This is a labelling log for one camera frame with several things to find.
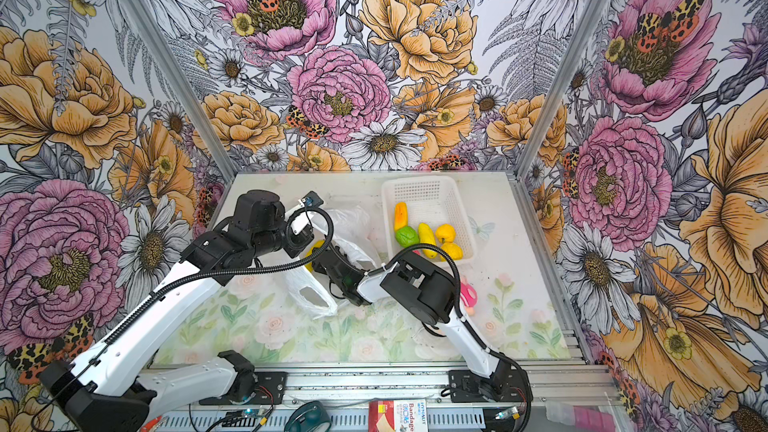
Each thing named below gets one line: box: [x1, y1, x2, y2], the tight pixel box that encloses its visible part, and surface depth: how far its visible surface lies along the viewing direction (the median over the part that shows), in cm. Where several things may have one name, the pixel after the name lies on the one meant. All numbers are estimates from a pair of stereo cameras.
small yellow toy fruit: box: [436, 224, 455, 244], surface depth 101 cm
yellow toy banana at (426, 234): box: [418, 222, 437, 245], surface depth 101 cm
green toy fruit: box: [395, 226, 419, 248], surface depth 98 cm
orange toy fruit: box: [394, 202, 408, 231], surface depth 106 cm
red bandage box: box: [368, 398, 429, 432], surface depth 69 cm
